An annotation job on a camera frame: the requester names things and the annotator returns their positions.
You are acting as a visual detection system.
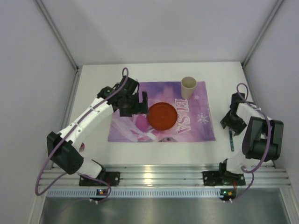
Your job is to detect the teal handled metal spoon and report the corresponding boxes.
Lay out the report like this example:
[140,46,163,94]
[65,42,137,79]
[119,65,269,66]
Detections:
[229,129,235,152]

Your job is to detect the red round plate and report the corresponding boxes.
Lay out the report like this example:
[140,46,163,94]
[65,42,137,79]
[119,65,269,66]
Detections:
[147,102,178,131]

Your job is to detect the purple Elsa placemat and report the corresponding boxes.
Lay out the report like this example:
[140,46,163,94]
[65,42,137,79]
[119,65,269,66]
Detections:
[108,82,215,143]

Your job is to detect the beige plastic cup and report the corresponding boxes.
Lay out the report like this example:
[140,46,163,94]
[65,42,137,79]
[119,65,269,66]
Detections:
[181,77,197,99]

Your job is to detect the pink metal fork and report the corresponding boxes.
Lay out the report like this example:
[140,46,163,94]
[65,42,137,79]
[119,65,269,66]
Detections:
[79,143,85,153]

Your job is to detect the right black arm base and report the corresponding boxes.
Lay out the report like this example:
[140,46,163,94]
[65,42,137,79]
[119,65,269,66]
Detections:
[202,171,246,186]

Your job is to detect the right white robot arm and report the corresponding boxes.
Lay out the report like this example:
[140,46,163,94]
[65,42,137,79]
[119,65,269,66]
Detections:
[219,93,284,178]

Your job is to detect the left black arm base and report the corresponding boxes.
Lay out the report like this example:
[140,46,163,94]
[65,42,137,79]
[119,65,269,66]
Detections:
[79,171,121,187]

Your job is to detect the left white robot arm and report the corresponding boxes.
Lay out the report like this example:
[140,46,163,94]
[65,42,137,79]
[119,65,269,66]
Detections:
[47,76,149,178]

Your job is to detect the aluminium mounting rail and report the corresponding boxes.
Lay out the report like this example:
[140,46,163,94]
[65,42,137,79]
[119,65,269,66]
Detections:
[38,164,291,189]

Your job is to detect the left aluminium corner post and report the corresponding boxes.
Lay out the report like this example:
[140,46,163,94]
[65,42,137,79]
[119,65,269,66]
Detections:
[35,0,80,70]

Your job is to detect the aluminium corner post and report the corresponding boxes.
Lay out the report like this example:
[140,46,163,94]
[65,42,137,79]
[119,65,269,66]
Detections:
[35,0,80,70]
[241,0,285,69]

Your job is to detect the slotted grey cable duct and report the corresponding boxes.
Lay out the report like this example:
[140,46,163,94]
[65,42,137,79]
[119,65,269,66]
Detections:
[46,188,235,198]

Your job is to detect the right aluminium corner post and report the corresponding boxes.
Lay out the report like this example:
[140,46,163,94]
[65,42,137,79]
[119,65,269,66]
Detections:
[241,0,285,69]

